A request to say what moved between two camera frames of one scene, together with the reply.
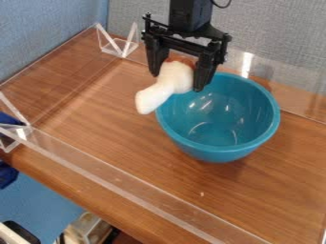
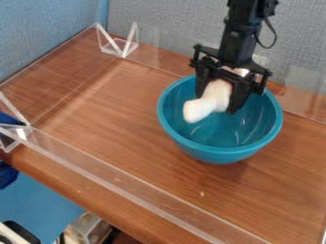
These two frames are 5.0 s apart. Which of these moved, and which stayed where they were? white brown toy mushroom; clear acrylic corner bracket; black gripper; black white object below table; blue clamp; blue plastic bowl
Moved: white brown toy mushroom; black gripper
Stayed: clear acrylic corner bracket; black white object below table; blue plastic bowl; blue clamp
